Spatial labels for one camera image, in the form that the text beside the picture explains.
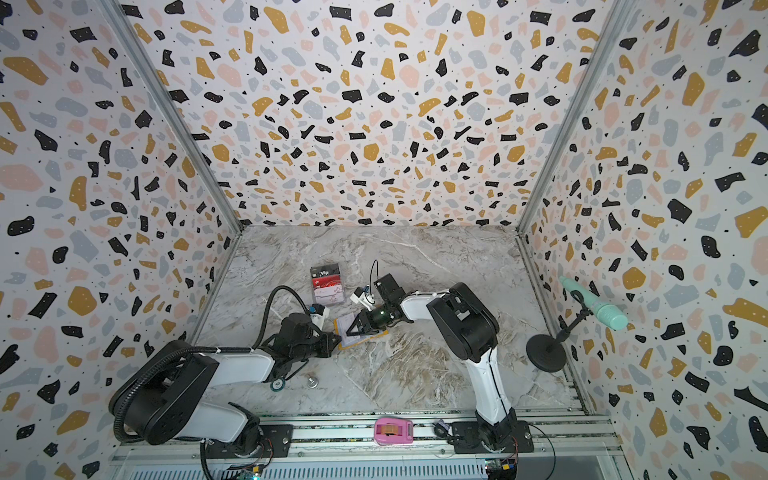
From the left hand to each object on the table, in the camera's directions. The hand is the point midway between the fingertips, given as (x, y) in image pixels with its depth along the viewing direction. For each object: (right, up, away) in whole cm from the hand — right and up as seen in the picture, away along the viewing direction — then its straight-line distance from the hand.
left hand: (346, 335), depth 89 cm
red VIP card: (-7, +11, +9) cm, 16 cm away
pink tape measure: (+15, -19, -16) cm, 29 cm away
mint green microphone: (+59, +12, -28) cm, 66 cm away
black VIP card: (-9, +19, +11) cm, 23 cm away
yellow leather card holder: (-4, +1, +4) cm, 5 cm away
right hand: (+1, +2, -1) cm, 2 cm away
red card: (-9, +15, +11) cm, 21 cm away
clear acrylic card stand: (-9, +14, +11) cm, 20 cm away
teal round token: (-18, -12, -7) cm, 22 cm away
